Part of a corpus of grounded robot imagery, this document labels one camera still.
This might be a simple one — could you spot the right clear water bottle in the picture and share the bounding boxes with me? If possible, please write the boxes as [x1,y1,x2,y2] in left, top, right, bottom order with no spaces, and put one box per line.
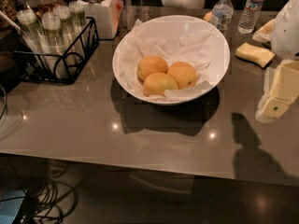
[237,0,264,35]

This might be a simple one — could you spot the right stacked plastic cups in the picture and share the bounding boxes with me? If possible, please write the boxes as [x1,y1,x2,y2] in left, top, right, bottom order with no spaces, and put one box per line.
[69,1,86,57]

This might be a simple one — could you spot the middle stacked plastic cups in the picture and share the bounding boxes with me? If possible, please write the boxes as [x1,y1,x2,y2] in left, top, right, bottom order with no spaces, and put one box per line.
[42,12,68,79]

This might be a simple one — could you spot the far stacked plastic cups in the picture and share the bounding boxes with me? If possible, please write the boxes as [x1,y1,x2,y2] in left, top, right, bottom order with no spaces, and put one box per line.
[53,6,76,43]

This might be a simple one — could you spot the black wire rack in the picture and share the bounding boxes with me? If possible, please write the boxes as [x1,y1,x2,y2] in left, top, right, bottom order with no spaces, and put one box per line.
[15,17,99,84]

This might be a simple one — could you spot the small orange behind bowl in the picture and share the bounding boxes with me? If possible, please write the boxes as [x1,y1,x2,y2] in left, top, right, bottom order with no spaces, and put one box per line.
[204,11,212,22]

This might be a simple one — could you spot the clear water bottle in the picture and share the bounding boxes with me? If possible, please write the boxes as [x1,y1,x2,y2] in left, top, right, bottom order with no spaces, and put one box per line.
[237,0,264,35]
[210,0,234,34]

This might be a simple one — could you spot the blue box on floor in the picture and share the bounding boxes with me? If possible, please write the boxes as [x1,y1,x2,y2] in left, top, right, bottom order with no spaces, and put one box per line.
[0,189,25,224]

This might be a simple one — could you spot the white ceramic bowl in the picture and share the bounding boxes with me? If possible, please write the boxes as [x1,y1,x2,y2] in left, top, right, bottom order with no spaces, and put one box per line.
[112,14,231,106]

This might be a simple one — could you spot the left stacked plastic cups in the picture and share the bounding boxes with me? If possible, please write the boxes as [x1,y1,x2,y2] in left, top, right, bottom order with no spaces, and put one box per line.
[17,9,51,72]

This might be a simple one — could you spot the yellow sponge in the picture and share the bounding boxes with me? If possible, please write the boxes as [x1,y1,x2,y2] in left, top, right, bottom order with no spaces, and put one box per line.
[235,43,275,68]

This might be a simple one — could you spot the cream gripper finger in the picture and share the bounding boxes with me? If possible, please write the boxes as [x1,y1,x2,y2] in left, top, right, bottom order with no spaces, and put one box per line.
[255,60,299,123]
[252,19,276,43]

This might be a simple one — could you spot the stacked plastic cups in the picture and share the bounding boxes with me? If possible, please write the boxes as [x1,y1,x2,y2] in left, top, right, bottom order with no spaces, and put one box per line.
[69,1,86,57]
[42,12,68,79]
[53,6,76,43]
[17,9,51,72]

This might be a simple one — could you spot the white paper liner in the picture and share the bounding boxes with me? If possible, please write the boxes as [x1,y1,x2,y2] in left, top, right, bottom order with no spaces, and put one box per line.
[118,19,218,103]

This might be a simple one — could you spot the white lidded jar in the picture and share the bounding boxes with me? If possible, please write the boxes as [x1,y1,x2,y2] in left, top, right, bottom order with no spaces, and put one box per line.
[78,0,117,40]

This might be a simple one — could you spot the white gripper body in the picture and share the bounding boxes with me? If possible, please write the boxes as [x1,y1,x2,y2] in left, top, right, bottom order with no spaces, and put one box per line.
[271,0,299,60]

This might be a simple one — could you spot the black cables on floor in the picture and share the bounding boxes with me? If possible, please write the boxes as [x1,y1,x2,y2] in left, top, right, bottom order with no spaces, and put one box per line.
[0,159,79,224]

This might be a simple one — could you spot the left clear water bottle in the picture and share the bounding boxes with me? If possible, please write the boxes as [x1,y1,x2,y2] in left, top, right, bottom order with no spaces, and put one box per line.
[210,0,234,34]

